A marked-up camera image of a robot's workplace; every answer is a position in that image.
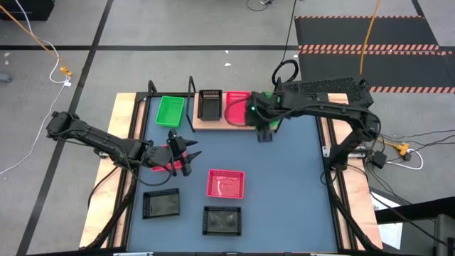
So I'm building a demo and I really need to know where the wooden side board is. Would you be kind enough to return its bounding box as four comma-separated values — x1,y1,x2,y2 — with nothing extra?
319,92,384,250
78,92,147,249

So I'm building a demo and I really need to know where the black hanging cable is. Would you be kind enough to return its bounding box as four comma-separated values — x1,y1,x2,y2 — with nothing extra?
272,0,300,87

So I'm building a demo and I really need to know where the yellow power splitter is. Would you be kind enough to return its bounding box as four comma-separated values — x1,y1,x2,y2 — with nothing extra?
394,142,413,156

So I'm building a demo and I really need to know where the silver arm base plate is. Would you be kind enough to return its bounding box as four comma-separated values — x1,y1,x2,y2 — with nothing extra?
321,144,369,158

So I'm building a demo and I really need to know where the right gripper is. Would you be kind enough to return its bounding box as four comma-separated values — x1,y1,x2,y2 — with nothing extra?
245,91,282,143

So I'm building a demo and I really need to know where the white panel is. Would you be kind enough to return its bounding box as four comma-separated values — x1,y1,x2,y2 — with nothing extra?
369,190,405,250

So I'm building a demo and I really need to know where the black mesh computer case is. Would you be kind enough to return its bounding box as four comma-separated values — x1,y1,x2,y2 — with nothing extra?
283,77,375,105

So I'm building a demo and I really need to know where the black power adapter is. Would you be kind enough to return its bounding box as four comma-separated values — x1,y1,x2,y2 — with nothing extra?
371,151,388,170

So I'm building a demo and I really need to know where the white power cable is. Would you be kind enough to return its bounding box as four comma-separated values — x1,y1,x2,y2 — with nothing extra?
385,149,424,171

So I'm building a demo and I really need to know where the black furniture piece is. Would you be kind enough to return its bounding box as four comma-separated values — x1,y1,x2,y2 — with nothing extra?
375,196,455,256

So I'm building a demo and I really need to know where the wooden shelf with black frame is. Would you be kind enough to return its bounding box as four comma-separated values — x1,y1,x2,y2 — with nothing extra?
187,75,284,134

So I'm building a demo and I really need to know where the red plastic slotted basket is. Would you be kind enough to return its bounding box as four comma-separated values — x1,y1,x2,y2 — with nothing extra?
151,144,188,173
205,169,246,200
225,90,254,126

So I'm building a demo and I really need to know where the green plastic slotted basket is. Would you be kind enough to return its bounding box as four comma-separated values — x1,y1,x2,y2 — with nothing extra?
262,91,282,129
154,95,186,129

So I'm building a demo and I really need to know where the yellow hanging cable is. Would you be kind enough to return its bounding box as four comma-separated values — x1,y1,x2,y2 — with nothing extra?
359,0,382,76
0,4,74,78

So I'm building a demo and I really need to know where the white floor cable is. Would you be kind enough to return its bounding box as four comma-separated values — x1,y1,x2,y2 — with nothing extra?
0,0,73,176

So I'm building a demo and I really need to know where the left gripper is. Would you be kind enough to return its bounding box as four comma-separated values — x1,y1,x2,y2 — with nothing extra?
146,128,203,177

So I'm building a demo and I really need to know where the black plastic slotted basket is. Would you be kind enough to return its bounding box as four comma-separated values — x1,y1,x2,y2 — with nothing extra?
201,205,242,237
197,89,224,122
141,188,181,220

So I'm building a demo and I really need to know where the black floor mat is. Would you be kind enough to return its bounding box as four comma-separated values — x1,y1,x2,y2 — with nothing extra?
294,15,455,94

